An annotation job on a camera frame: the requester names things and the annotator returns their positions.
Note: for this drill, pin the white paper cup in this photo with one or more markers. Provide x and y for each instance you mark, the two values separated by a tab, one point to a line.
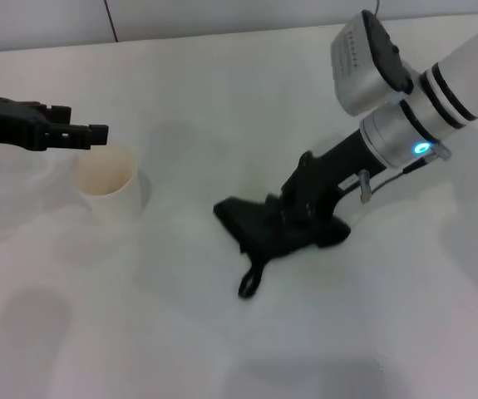
109	191

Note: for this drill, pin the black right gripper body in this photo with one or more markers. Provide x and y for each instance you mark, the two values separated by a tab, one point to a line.
338	170

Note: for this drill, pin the dark blue rag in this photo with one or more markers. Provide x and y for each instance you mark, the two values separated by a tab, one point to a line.
255	232

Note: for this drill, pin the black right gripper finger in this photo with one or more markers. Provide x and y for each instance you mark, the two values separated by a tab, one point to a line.
290	183
315	218

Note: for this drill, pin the clear plastic connector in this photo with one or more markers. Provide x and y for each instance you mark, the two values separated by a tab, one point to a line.
364	187

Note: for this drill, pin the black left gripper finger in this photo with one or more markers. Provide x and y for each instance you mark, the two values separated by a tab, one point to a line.
57	113
80	135

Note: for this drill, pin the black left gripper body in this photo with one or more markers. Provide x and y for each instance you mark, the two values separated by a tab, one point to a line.
6	124

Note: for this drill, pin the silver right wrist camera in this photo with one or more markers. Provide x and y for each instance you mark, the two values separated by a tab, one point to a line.
359	70

